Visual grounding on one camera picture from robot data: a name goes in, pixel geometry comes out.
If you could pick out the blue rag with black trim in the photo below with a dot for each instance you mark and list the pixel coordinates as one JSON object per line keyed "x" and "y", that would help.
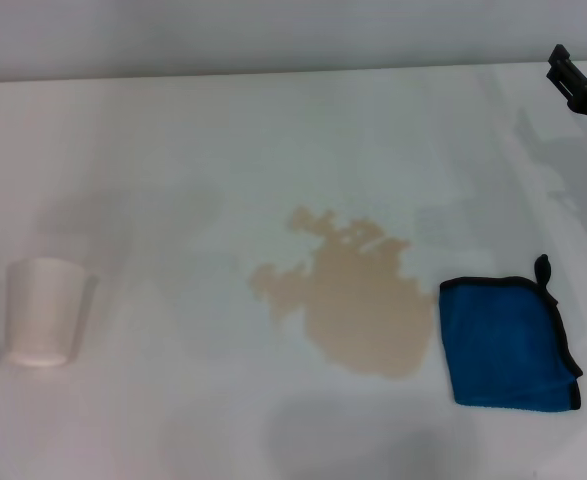
{"x": 503, "y": 340}

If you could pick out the white paper cup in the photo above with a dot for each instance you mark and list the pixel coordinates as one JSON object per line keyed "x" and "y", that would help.
{"x": 43, "y": 305}

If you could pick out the brown water stain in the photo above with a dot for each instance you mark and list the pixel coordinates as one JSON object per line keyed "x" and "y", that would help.
{"x": 368, "y": 310}

